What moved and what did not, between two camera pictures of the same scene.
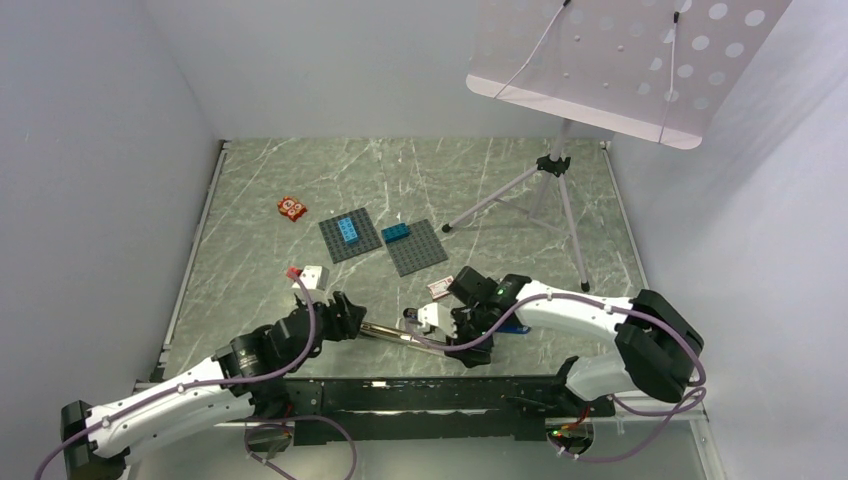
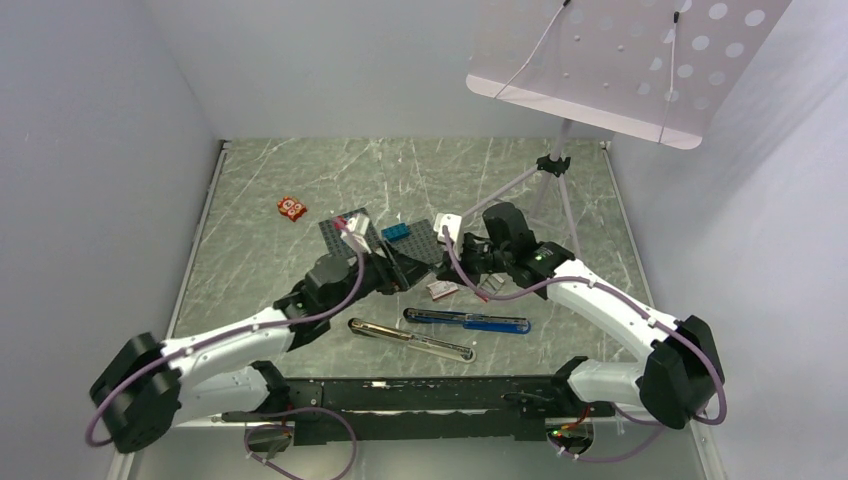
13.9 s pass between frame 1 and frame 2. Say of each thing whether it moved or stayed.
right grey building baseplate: stayed
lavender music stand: stayed
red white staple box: stayed
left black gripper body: moved
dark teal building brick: stayed
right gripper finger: moved
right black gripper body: moved
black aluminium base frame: stayed
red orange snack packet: stayed
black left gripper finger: moved
